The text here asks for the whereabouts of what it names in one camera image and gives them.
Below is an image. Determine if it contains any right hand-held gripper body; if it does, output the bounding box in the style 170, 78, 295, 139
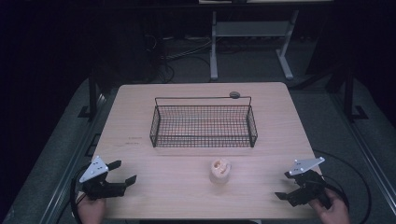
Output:
287, 156, 332, 210

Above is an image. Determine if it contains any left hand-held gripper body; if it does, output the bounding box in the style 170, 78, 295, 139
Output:
78, 155, 128, 201

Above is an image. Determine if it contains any beige round toy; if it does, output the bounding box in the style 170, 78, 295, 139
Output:
208, 158, 233, 185

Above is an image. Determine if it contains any black wire basket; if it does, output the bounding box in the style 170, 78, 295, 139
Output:
148, 95, 259, 149

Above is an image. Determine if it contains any person's left hand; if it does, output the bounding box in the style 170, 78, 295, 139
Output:
76, 191, 107, 224

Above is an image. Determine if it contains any person's right hand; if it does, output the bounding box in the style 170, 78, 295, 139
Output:
307, 188, 351, 224

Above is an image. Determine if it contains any black metal stand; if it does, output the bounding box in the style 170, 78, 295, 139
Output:
78, 66, 104, 120
342, 59, 370, 123

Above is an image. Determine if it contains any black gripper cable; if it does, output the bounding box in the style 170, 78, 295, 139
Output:
312, 148, 374, 224
69, 163, 94, 224

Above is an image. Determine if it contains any bundle of floor cables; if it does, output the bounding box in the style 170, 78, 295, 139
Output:
143, 33, 213, 84

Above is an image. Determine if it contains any white metal desk frame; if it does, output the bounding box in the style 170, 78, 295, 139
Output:
209, 8, 301, 82

